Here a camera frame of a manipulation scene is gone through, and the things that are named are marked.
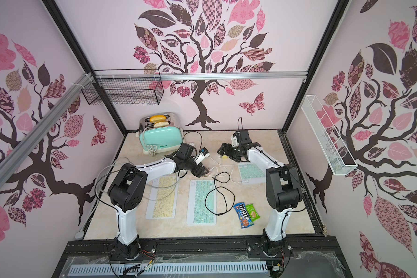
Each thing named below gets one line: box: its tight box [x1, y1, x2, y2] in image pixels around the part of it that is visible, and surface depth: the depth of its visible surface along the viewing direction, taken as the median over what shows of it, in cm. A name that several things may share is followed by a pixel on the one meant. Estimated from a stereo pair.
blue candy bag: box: [232, 202, 255, 229], surface depth 83 cm
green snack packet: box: [245, 203, 261, 222], surface depth 85 cm
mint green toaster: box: [138, 112, 184, 156], surface depth 102 cm
